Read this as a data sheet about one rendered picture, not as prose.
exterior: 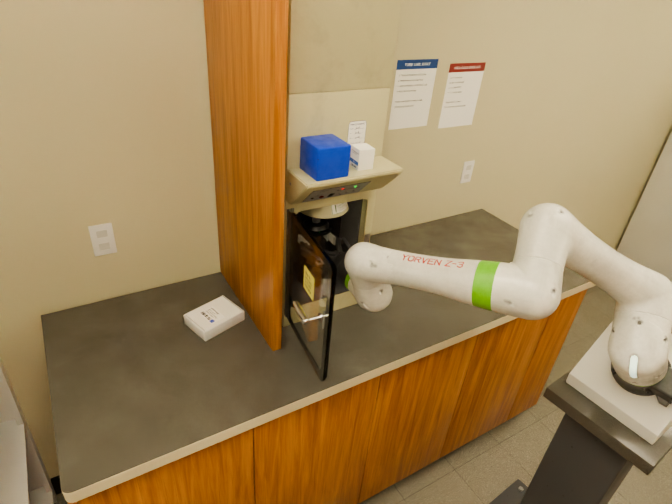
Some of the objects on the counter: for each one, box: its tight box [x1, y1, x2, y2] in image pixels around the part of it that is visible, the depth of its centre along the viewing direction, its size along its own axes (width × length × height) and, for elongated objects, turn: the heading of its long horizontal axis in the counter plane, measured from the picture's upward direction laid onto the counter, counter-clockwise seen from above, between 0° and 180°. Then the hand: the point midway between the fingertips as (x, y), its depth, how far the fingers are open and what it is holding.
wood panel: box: [203, 0, 289, 351], centre depth 130 cm, size 49×3×140 cm, turn 24°
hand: (316, 237), depth 161 cm, fingers open, 9 cm apart
